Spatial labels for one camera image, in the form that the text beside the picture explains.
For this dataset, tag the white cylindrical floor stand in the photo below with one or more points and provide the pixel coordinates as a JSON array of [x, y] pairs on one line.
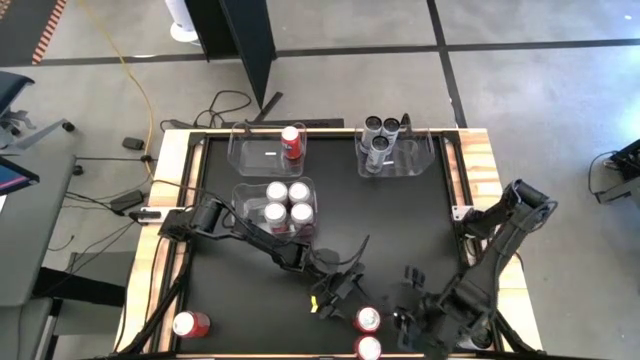
[[182, 20]]

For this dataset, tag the small black power adapter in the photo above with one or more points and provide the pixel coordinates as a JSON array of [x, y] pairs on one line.
[[133, 143]]

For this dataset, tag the dark computer screen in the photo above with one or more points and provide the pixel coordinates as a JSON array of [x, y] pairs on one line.
[[15, 175]]

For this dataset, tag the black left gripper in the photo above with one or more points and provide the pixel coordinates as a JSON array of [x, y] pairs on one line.
[[336, 292]]

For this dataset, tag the grey desk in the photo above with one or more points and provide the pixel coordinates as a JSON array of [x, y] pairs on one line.
[[30, 225]]

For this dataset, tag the yellow tape tag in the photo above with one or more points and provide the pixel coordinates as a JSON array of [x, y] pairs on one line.
[[314, 303]]

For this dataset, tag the black desk base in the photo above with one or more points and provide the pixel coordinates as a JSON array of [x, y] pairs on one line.
[[80, 287]]

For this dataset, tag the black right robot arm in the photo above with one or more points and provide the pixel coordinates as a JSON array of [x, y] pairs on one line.
[[495, 260]]

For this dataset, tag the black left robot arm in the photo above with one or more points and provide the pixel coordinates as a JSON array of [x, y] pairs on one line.
[[265, 243]]

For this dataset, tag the black power brick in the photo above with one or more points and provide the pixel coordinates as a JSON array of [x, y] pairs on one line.
[[127, 198]]

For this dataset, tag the clear plastic bin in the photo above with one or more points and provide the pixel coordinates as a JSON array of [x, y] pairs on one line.
[[415, 155], [255, 160], [245, 220]]

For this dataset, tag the dark blue office chair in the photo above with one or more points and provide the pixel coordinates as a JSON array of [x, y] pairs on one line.
[[12, 90]]

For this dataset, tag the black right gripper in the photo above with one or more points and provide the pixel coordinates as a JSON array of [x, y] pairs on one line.
[[415, 320]]

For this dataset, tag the black orange-striped floor mat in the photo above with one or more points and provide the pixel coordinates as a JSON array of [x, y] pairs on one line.
[[25, 25]]

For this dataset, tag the black vertical post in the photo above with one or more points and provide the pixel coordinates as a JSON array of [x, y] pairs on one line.
[[240, 40]]

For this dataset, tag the silver Celsius can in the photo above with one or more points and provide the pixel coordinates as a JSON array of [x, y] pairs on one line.
[[372, 122], [380, 145], [391, 125]]

